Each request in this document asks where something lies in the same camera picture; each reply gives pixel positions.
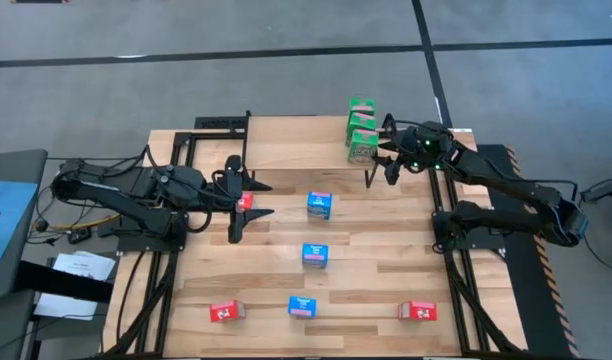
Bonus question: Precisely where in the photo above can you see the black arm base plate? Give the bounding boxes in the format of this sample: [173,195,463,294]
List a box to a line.
[116,219,188,253]
[432,208,517,252]

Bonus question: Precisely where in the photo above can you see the white paper booklet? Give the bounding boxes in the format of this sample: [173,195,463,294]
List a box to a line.
[52,250,117,282]

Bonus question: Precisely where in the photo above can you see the blue Rice Krispies cereal box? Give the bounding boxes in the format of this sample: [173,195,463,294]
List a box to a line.
[301,243,330,270]
[287,295,318,320]
[306,190,334,221]

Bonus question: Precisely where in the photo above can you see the white paper sheet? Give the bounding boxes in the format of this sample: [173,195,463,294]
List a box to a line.
[33,292,100,322]

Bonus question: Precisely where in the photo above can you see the yellow extension cable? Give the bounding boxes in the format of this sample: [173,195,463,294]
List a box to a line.
[45,212,122,232]

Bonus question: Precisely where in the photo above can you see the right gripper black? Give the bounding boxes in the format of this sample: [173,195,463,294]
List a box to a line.
[371,124,428,187]

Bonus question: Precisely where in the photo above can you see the wooden shelf black metal frame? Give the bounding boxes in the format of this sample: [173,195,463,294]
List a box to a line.
[240,109,380,190]

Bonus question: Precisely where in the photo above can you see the green Apple Jacks cereal box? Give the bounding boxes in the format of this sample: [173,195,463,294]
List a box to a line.
[348,97,377,117]
[345,112,378,134]
[346,128,380,167]

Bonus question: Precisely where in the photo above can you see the dark grey floor device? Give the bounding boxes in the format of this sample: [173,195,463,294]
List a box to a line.
[579,175,612,205]

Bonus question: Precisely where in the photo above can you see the small black controller box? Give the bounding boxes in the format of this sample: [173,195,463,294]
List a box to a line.
[67,228,93,245]

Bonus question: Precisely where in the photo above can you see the grey side table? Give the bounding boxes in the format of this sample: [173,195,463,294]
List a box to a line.
[0,148,50,360]

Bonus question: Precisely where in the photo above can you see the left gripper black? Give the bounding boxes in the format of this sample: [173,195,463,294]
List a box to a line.
[210,154,276,245]

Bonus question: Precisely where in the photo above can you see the blue mat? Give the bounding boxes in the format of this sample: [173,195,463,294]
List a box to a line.
[0,179,40,282]

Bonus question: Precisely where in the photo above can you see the black power strip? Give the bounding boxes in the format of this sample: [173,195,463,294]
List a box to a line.
[194,115,248,131]

